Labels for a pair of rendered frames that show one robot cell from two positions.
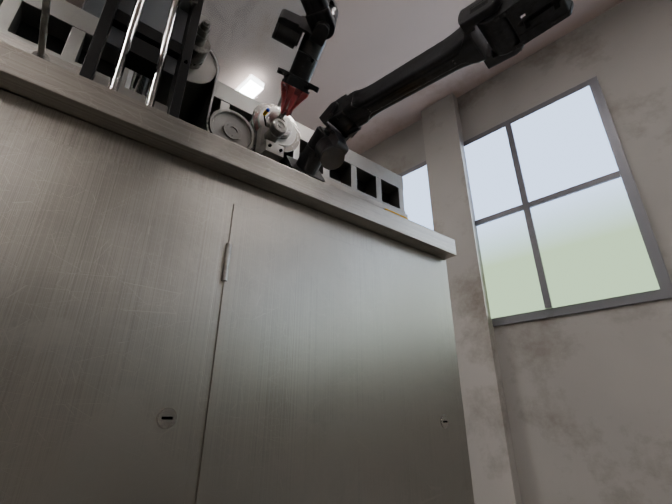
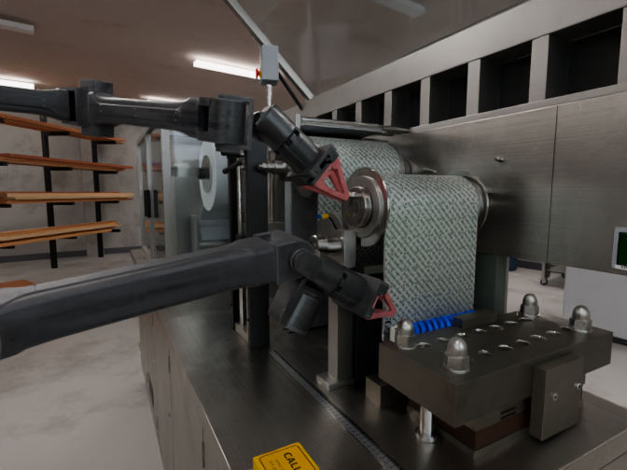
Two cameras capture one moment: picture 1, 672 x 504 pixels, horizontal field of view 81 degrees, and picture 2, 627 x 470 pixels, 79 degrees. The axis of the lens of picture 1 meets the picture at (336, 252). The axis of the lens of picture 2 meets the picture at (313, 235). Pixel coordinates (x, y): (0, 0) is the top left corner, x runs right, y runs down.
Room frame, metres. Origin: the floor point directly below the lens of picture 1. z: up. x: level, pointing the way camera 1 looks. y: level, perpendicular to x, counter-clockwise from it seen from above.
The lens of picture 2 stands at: (0.86, -0.56, 1.28)
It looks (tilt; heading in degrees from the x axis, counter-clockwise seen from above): 6 degrees down; 100
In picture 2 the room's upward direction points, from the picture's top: straight up
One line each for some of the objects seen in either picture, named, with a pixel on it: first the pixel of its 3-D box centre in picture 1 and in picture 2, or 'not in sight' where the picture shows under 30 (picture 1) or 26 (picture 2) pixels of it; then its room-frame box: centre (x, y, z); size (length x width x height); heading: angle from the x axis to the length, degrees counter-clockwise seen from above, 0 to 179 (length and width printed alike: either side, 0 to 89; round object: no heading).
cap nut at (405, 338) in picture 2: not in sight; (405, 332); (0.91, 0.05, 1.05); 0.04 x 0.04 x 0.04
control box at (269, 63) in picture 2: not in sight; (266, 65); (0.52, 0.61, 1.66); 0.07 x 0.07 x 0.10; 23
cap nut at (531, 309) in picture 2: not in sight; (529, 304); (1.17, 0.26, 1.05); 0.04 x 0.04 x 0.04
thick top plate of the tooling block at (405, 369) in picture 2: not in sight; (499, 353); (1.07, 0.12, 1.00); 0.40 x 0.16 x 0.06; 38
